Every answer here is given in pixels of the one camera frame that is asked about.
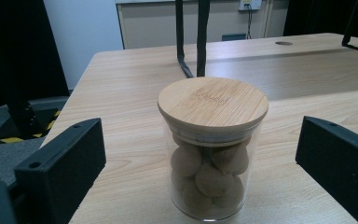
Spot pile of brown round nuts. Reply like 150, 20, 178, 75
170, 136, 252, 217

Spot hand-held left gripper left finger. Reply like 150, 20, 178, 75
13, 117, 107, 224

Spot small blue box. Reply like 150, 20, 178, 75
221, 33, 247, 42

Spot beige cabinet panel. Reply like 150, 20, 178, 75
115, 0, 274, 50

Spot black cable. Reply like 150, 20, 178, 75
243, 3, 254, 40

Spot black stand base striped tape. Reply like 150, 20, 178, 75
0, 95, 70, 147

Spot clear glass jar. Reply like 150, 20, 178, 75
163, 119, 262, 222

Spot round bamboo jar lid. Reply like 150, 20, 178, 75
157, 77, 269, 138

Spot white wall socket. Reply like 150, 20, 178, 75
238, 0, 263, 12

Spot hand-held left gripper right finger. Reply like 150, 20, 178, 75
295, 115, 358, 224

